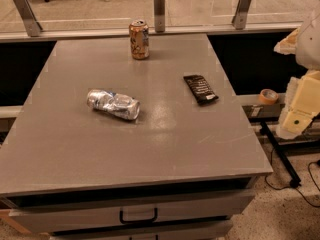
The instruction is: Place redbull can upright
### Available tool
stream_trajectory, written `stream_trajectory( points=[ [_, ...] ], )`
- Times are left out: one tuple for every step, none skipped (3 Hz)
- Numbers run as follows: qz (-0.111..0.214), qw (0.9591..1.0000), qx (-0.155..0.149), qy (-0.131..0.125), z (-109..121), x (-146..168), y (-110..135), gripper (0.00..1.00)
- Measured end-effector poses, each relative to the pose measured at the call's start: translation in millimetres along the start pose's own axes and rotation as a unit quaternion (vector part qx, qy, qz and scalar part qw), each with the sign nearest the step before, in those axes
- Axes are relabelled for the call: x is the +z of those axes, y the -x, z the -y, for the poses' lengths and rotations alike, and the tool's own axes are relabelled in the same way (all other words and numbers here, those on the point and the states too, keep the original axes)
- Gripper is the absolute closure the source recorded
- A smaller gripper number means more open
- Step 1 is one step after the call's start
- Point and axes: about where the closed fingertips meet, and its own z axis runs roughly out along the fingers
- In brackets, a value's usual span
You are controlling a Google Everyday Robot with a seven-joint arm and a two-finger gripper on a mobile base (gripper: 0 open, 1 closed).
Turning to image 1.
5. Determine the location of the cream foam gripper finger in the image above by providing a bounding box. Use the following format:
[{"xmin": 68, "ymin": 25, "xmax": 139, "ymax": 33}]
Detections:
[{"xmin": 276, "ymin": 70, "xmax": 320, "ymax": 139}]

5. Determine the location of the right metal railing bracket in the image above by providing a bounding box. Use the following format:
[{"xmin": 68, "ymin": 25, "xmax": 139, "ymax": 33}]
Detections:
[{"xmin": 232, "ymin": 0, "xmax": 252, "ymax": 30}]

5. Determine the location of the middle metal railing bracket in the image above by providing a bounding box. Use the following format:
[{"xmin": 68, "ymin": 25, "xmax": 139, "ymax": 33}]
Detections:
[{"xmin": 154, "ymin": 0, "xmax": 165, "ymax": 33}]

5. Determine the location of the orange tape roll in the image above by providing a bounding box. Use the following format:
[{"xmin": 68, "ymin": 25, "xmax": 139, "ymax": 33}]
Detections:
[{"xmin": 259, "ymin": 89, "xmax": 279, "ymax": 105}]

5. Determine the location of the upright orange soda can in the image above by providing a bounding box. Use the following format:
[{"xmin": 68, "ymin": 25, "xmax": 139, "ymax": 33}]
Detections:
[{"xmin": 129, "ymin": 19, "xmax": 149, "ymax": 60}]

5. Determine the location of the black metal stand leg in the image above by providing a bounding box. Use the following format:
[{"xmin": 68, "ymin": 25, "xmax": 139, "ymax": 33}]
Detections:
[{"xmin": 260, "ymin": 121, "xmax": 301, "ymax": 189}]

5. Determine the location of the crushed silver redbull can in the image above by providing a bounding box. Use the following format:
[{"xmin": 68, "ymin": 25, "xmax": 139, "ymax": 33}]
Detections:
[{"xmin": 87, "ymin": 89, "xmax": 140, "ymax": 121}]

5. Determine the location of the metal railing bracket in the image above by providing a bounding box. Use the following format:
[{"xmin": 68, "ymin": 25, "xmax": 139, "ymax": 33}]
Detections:
[
  {"xmin": 154, "ymin": 0, "xmax": 165, "ymax": 33},
  {"xmin": 232, "ymin": 0, "xmax": 252, "ymax": 30},
  {"xmin": 13, "ymin": 0, "xmax": 42, "ymax": 37}
]

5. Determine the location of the black snack bar wrapper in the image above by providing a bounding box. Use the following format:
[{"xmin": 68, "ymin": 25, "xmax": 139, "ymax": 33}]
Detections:
[{"xmin": 183, "ymin": 75, "xmax": 218, "ymax": 105}]

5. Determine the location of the lower drawer front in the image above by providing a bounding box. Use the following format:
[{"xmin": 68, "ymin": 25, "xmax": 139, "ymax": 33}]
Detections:
[{"xmin": 50, "ymin": 220, "xmax": 233, "ymax": 240}]

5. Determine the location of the upper drawer with black handle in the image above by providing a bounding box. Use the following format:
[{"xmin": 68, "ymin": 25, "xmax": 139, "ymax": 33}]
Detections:
[{"xmin": 9, "ymin": 189, "xmax": 254, "ymax": 233}]

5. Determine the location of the left metal railing bracket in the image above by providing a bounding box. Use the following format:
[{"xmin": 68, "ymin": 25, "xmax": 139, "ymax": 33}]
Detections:
[{"xmin": 13, "ymin": 0, "xmax": 42, "ymax": 37}]

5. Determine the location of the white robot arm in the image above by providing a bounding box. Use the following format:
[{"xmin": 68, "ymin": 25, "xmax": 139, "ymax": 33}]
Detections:
[{"xmin": 274, "ymin": 8, "xmax": 320, "ymax": 139}]

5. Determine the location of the metal window rail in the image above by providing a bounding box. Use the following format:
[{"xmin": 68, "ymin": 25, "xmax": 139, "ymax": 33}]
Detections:
[{"xmin": 0, "ymin": 21, "xmax": 302, "ymax": 43}]

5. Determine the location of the black cable on floor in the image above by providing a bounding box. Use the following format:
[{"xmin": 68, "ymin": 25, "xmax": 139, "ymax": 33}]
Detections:
[{"xmin": 264, "ymin": 143, "xmax": 320, "ymax": 209}]

